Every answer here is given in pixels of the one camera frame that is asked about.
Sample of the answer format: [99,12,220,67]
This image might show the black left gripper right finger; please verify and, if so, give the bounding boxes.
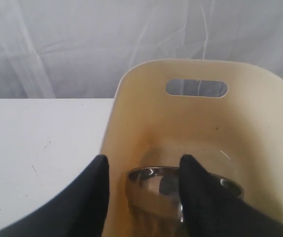
[179,155,283,237]

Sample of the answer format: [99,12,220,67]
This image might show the steel bowl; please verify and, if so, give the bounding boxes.
[125,166,245,224]

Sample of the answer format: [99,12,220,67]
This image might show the white backdrop curtain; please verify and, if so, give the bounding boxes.
[0,0,283,99]

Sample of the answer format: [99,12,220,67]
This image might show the cream bin with circle mark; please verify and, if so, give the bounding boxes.
[101,59,283,237]

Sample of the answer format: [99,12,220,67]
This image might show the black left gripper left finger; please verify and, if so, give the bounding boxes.
[0,155,109,237]

